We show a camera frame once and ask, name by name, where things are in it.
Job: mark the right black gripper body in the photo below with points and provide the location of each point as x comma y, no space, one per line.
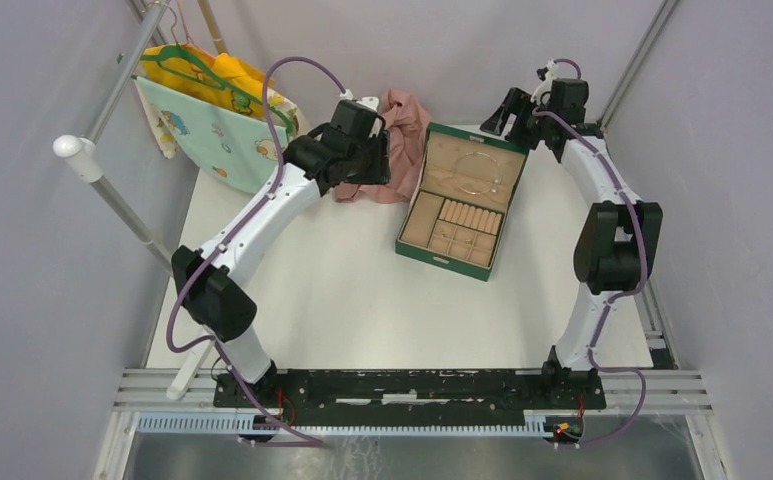
528,127

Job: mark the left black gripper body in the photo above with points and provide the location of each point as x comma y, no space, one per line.
371,161

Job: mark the green jewelry box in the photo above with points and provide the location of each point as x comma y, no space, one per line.
471,167

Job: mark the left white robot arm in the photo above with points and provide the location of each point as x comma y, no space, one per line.
212,279

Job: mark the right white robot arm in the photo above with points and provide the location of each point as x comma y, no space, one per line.
616,249

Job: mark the pink crumpled cloth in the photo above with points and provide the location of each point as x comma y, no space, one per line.
407,122

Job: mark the mint cartoon print cloth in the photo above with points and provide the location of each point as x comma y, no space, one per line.
233,148

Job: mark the green clothes hanger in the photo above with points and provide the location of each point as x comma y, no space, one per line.
214,73

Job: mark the yellow garment on hanger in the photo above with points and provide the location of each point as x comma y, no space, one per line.
214,76

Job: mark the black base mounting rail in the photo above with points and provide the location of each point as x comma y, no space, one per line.
424,398

